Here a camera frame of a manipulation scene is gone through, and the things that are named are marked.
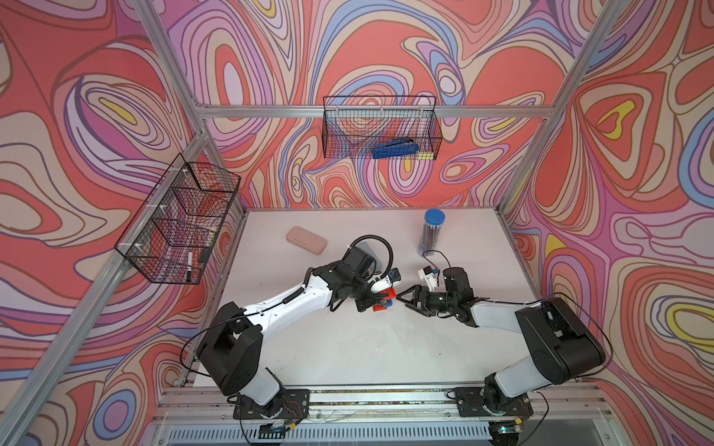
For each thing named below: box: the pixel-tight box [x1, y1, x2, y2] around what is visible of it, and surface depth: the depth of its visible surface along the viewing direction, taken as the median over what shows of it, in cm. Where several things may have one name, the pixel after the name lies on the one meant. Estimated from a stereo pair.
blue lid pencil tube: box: [418, 208, 447, 257], surface depth 95 cm
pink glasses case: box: [286, 225, 329, 256], surface depth 110 cm
